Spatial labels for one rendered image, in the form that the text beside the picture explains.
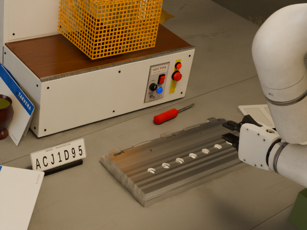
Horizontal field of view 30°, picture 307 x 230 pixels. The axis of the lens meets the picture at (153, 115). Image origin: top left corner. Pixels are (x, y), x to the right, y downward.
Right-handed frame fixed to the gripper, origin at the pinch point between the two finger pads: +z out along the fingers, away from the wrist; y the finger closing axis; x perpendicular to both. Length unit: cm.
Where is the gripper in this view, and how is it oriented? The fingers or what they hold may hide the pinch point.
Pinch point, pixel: (230, 132)
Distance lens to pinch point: 147.5
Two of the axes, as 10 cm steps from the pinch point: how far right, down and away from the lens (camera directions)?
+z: -6.2, -3.2, 7.2
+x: 7.8, -2.3, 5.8
